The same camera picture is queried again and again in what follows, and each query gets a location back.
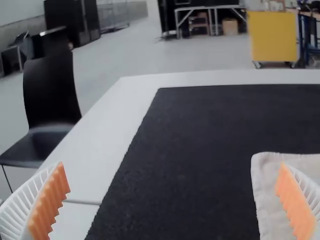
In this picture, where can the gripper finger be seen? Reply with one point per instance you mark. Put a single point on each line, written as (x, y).
(297, 200)
(22, 207)

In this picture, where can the pale towel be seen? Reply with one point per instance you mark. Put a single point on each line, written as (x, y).
(265, 180)

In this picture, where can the black mat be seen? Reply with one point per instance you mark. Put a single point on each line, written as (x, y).
(200, 150)

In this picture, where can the black chair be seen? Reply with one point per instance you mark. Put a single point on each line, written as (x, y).
(50, 95)

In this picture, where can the yellow cart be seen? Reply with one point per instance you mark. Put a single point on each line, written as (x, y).
(272, 37)

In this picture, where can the cardboard box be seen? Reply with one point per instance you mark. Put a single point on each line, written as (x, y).
(229, 26)

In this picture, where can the black cabinet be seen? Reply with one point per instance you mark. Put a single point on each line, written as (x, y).
(75, 20)

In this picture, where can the blue metal frame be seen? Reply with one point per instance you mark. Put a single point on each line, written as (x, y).
(303, 37)

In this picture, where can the metal frame table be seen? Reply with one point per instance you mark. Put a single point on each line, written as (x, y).
(195, 9)

